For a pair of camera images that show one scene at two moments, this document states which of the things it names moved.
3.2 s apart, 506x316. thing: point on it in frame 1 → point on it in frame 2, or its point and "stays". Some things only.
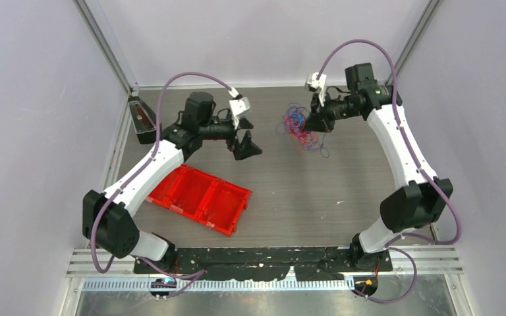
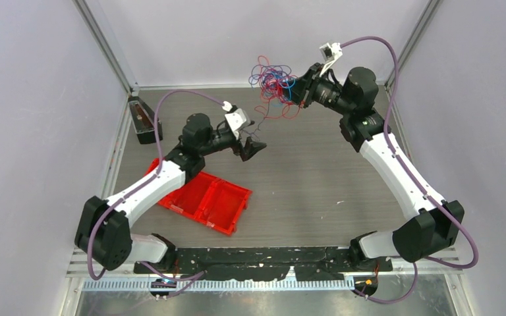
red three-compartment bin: [205, 198] stays
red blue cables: [294, 120] → [276, 83]
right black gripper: [319, 122] → [298, 89]
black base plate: [265, 263] stays
